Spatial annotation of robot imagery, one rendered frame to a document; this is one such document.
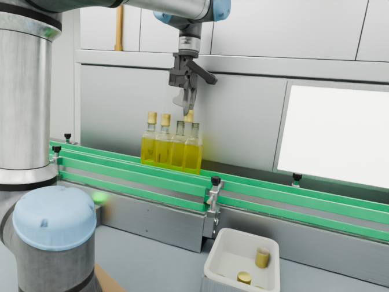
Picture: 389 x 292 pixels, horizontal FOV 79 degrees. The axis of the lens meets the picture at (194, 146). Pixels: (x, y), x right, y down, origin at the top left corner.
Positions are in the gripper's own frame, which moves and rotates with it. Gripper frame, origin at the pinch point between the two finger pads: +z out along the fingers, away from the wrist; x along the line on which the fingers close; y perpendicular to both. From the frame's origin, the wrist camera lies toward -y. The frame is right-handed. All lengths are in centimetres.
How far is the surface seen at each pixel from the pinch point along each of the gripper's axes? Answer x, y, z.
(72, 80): -306, 365, -15
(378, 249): 6, -62, 32
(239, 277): 28, -27, 36
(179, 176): 6.5, -1.0, 21.9
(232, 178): -3.2, -17.9, 22.1
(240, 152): -12.0, -18.5, 14.1
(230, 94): -11.9, -11.8, -7.8
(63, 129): -305, 391, 88
